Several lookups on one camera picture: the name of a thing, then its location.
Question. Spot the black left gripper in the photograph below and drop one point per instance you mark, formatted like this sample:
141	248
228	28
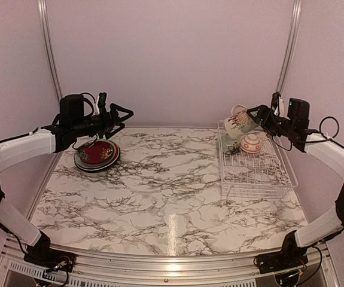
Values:
114	116

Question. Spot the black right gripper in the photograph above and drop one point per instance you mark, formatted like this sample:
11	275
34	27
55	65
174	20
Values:
262	109

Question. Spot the dark red flower plate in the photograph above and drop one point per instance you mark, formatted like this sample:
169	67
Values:
95	152

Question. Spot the red green leaf plate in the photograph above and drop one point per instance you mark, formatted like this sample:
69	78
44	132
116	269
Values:
116	158

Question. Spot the pale green flower bowl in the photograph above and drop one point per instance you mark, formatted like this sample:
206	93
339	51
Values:
229	145

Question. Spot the pale green flower plate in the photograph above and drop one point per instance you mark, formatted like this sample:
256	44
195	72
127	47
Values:
112	158

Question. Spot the black rimmed cream plate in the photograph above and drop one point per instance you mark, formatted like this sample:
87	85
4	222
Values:
95	167

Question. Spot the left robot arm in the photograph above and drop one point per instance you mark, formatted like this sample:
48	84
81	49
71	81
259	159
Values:
15	152

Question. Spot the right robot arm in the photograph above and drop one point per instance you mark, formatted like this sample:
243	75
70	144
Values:
330	156

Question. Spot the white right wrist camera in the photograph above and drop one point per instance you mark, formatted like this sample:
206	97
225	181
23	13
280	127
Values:
277	104

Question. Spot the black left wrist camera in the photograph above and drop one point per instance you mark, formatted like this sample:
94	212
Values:
101	103

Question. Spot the aluminium right corner post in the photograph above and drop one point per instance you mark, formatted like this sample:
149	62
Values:
291	44

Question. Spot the aluminium corner post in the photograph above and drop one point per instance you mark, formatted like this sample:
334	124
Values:
291	44
45	27

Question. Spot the white wire dish rack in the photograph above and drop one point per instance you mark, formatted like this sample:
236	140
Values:
266	174

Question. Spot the aluminium left corner post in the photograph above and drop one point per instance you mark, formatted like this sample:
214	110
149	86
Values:
45	27

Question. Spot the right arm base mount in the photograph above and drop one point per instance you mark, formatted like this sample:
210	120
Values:
289	256

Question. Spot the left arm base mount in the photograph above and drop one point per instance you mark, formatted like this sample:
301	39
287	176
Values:
47	258

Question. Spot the aluminium front frame rail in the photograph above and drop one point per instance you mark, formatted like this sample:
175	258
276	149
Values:
93	268

